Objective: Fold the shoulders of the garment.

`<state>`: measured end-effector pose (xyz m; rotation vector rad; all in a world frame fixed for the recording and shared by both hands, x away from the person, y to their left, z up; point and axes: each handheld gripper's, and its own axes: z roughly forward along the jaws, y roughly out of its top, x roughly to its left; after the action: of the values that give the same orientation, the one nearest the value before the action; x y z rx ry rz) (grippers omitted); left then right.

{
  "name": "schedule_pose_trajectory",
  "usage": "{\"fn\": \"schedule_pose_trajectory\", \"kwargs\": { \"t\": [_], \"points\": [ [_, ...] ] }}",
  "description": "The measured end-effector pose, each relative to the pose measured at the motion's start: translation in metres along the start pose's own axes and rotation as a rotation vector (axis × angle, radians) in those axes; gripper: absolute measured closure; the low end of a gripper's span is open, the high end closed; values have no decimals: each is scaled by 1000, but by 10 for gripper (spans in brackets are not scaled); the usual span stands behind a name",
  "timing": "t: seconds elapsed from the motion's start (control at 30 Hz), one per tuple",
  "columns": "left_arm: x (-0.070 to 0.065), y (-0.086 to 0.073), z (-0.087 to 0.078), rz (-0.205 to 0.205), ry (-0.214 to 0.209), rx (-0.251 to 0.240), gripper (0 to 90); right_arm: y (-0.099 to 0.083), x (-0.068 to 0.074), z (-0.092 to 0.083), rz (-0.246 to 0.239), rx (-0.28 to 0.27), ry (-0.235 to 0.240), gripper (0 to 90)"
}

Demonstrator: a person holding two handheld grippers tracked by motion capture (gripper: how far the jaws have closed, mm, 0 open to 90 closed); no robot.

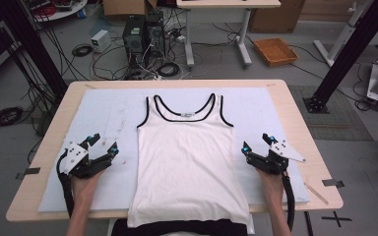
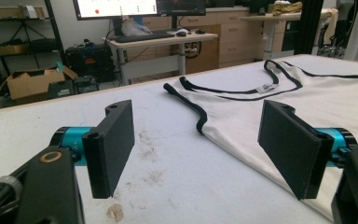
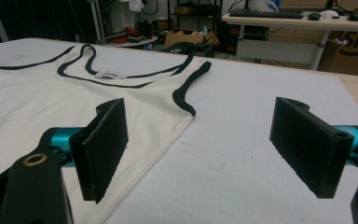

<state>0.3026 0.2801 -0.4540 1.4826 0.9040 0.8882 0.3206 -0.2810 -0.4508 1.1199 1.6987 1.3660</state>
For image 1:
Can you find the black tape cross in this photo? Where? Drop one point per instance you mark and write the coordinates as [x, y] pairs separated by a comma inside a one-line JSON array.
[[336, 219]]

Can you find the open cardboard box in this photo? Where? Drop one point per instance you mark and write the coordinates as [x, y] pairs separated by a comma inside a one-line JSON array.
[[124, 7]]

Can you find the white foam mat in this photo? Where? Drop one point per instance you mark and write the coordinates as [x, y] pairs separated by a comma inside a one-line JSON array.
[[111, 108]]

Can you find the person's right hand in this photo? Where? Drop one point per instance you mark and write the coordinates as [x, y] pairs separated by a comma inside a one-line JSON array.
[[270, 185]]

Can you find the black tape strip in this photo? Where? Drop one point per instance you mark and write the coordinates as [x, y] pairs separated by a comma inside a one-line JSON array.
[[333, 183], [29, 171]]

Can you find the white tank top black trim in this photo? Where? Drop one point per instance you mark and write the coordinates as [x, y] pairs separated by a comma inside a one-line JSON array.
[[187, 157]]

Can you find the thin wooden stick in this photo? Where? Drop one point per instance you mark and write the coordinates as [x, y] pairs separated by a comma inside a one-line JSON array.
[[316, 194]]

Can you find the black computer tower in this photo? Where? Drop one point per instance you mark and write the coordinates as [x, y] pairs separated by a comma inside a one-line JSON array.
[[156, 34], [134, 39]]

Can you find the person's left hand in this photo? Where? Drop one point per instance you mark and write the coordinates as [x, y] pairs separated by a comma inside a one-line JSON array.
[[84, 188]]

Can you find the white power supply box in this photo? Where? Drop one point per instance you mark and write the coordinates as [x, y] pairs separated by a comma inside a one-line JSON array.
[[100, 40]]

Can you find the white metal stand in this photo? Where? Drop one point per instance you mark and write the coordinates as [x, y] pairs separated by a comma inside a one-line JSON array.
[[341, 36]]

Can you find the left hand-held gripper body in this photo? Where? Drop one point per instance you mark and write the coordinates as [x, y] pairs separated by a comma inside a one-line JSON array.
[[75, 159]]

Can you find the black aluminium frame post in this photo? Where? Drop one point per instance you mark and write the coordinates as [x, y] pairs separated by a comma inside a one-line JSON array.
[[351, 55], [36, 49]]

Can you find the white desk with legs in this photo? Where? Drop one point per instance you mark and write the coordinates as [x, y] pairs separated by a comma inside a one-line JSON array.
[[226, 3]]

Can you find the orange woven tray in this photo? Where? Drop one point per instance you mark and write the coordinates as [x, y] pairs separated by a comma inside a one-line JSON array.
[[275, 51]]

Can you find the large closed cardboard box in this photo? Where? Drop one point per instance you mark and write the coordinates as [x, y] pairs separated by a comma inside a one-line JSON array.
[[275, 16]]

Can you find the round white table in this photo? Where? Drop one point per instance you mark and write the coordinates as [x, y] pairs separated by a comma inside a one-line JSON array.
[[65, 11]]

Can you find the person's black clothing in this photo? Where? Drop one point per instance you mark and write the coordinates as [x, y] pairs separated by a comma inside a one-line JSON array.
[[177, 226]]

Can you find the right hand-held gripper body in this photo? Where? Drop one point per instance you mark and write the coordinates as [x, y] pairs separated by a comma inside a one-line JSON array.
[[275, 157]]

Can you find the grey floor mat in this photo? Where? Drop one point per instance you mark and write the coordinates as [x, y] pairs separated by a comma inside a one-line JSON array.
[[334, 114]]

